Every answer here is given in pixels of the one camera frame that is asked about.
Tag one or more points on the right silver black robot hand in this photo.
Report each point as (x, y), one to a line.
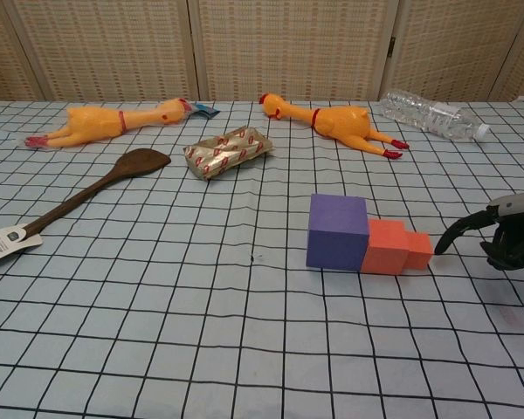
(519, 204)

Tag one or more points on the small orange foam cube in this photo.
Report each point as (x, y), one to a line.
(419, 253)

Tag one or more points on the medium orange foam cube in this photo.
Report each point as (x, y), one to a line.
(382, 249)

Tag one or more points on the large purple foam cube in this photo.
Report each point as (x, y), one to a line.
(336, 235)

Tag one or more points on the clear plastic water bottle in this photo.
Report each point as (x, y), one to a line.
(428, 114)

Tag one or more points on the yellow rubber chicken toy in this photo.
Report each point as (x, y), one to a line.
(340, 122)

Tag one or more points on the beige woven folding screen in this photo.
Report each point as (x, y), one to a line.
(288, 43)

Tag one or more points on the silver red snack packet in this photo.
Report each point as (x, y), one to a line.
(225, 153)

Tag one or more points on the blue cardboard hang tag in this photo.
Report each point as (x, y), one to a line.
(205, 110)

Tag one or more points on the dark wooden spatula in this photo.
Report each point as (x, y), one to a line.
(139, 161)

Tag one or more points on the blue checkered tablecloth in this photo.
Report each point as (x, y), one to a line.
(157, 327)

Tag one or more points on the yellow rubber chicken in wrapper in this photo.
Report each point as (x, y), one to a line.
(91, 124)

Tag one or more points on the white paper spatula label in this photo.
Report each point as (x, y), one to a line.
(4, 242)

